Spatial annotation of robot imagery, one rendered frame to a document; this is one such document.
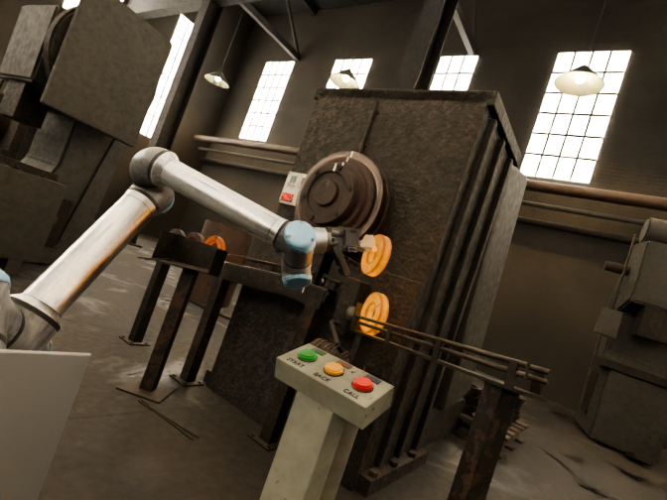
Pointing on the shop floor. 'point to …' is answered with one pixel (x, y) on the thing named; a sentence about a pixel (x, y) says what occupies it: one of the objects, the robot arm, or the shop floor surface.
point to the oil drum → (234, 240)
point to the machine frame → (409, 411)
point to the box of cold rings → (26, 215)
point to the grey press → (79, 99)
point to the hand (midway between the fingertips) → (377, 250)
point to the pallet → (474, 413)
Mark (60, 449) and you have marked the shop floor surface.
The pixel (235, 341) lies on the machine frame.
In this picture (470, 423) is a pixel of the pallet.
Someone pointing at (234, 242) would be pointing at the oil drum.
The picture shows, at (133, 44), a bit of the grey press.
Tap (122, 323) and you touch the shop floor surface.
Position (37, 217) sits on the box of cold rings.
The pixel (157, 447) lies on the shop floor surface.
